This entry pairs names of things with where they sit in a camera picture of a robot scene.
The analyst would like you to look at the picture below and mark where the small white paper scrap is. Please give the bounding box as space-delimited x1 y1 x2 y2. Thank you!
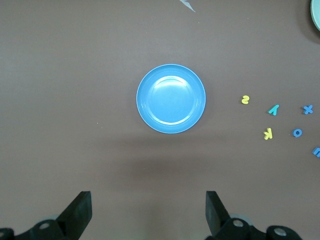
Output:
179 0 196 13

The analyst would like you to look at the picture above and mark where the brown table mat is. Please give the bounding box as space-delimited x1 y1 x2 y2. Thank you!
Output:
0 0 320 240

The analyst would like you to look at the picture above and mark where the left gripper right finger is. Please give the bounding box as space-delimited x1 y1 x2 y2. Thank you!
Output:
205 190 304 240

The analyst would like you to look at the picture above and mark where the teal foam letter y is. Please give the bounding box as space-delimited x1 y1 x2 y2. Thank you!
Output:
267 104 280 116

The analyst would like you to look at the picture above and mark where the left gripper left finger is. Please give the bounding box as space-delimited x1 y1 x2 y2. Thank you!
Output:
0 191 93 240

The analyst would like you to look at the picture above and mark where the blue plate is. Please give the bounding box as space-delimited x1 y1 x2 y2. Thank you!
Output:
136 63 207 134

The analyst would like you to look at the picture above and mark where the pale green plate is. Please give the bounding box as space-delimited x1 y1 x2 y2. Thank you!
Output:
310 0 320 32

